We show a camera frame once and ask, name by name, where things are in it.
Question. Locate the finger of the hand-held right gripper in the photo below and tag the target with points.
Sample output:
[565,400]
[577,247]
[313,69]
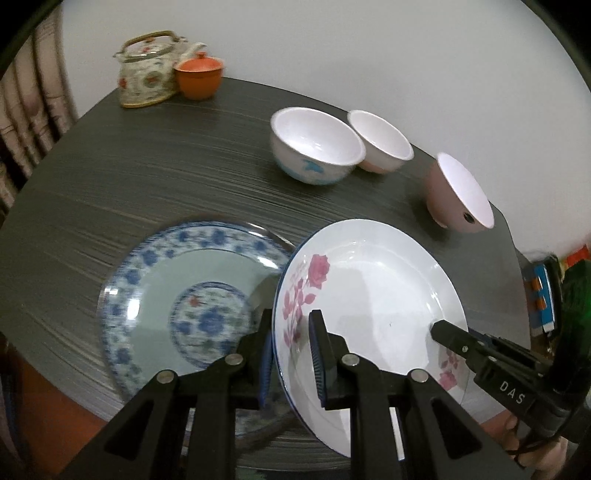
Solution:
[496,344]
[455,339]

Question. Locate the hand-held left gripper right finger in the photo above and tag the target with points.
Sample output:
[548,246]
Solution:
[318,355]

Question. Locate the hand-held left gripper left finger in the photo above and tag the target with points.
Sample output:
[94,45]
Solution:
[265,364]

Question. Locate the white plate pink flowers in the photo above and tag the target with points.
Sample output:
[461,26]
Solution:
[378,286]

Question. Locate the large blue floral plate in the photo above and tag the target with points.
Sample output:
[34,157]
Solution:
[152,295]

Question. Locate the large pink bowl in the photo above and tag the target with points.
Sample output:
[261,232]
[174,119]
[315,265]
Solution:
[443,198]

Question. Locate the white bowl pink print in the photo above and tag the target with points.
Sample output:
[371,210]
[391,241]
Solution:
[381,138]

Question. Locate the white bowl blue print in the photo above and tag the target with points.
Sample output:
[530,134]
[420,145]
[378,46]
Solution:
[314,138]

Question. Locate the person's right hand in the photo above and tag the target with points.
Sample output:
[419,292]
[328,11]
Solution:
[549,464]

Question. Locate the blue box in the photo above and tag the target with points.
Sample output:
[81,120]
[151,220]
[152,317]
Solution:
[547,295]

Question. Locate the red packet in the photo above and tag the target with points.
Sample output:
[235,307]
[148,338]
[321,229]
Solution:
[577,256]

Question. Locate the orange lidded cup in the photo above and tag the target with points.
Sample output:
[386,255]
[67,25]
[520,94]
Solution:
[198,81]

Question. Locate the floral ceramic teapot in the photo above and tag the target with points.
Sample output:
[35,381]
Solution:
[143,83]

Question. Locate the beige patterned curtain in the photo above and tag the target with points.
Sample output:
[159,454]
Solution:
[27,115]

